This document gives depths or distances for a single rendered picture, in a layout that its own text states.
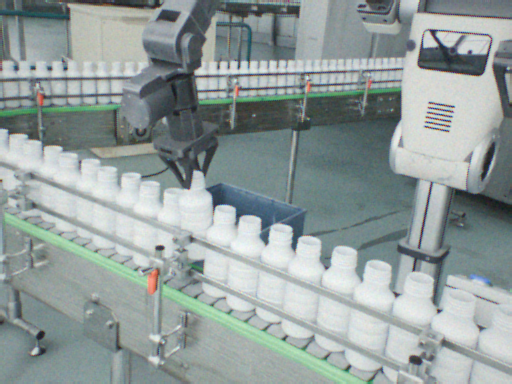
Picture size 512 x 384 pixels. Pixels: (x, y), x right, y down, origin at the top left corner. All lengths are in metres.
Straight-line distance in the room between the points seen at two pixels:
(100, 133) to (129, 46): 2.56
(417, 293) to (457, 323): 0.06
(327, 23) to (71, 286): 5.88
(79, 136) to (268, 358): 1.70
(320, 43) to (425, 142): 5.57
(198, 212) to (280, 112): 2.06
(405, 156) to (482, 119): 0.19
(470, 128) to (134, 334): 0.84
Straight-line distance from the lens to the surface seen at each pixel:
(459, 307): 0.85
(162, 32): 0.90
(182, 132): 0.95
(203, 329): 1.08
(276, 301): 0.99
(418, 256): 1.54
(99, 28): 4.95
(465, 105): 1.39
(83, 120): 2.52
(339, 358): 0.96
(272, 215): 1.72
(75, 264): 1.29
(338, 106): 3.32
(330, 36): 6.99
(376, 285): 0.88
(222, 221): 1.01
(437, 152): 1.42
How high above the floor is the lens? 1.55
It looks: 20 degrees down
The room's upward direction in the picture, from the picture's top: 5 degrees clockwise
